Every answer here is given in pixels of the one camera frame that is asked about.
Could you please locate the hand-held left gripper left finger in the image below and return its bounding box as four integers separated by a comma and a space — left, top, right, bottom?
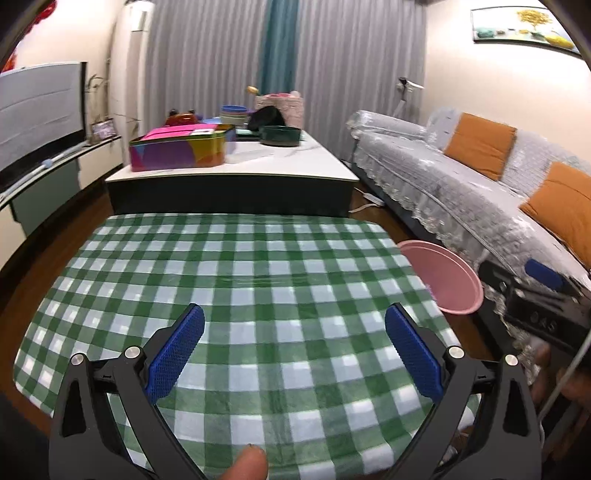
48, 304, 206, 480

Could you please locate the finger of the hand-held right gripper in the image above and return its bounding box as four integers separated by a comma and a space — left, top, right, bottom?
525, 257, 591, 297
478, 260, 520, 302

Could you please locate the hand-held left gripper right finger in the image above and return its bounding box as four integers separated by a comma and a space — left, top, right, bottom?
385, 304, 543, 480

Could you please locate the pink plastic bin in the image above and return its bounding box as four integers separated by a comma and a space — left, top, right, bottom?
397, 240, 485, 316

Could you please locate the person's right hand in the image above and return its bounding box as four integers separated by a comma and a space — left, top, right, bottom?
530, 344, 591, 417

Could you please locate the person's left hand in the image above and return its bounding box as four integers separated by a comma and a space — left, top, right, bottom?
217, 447, 270, 480

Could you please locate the orange cushion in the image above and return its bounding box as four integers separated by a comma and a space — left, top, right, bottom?
443, 113, 517, 182
519, 161, 591, 268

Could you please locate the grey quilted sofa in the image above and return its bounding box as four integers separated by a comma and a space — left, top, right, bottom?
346, 108, 591, 384

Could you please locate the green checked tablecloth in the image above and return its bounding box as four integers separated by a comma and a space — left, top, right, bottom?
13, 212, 481, 480

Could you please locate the colourful tin box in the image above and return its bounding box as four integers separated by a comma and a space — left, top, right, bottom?
129, 126, 237, 172

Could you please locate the magenta box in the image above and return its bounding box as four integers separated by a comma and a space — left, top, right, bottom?
142, 124, 218, 140

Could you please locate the white top coffee table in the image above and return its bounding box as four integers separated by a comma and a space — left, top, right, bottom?
105, 129, 356, 217

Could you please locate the red teapot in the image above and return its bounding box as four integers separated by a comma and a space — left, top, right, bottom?
166, 109, 204, 126

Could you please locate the dark green bowl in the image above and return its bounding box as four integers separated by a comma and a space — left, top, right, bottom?
259, 124, 302, 147

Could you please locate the black bowl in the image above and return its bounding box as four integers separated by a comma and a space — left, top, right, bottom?
248, 106, 286, 132

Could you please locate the grey sheer curtain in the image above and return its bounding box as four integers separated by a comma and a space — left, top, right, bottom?
143, 0, 271, 127
293, 0, 428, 160

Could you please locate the lace covered basket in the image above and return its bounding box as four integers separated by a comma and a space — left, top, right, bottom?
255, 93, 305, 130

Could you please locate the potted bamboo plant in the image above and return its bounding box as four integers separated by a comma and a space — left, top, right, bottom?
88, 74, 109, 125

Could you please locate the television with white cover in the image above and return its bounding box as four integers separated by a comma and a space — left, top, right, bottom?
0, 61, 88, 185

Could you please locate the white standing air conditioner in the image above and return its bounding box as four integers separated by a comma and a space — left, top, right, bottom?
111, 2, 155, 167

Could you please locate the teal curtain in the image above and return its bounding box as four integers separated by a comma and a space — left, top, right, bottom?
261, 0, 301, 97

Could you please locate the white cable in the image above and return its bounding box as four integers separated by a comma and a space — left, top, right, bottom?
539, 323, 591, 418

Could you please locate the small photo frame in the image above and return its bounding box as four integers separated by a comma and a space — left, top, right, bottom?
90, 119, 116, 143

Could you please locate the framed wall picture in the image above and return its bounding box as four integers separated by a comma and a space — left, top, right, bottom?
470, 7, 583, 57

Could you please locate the red knot wall ornament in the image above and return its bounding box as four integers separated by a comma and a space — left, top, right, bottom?
0, 0, 58, 75

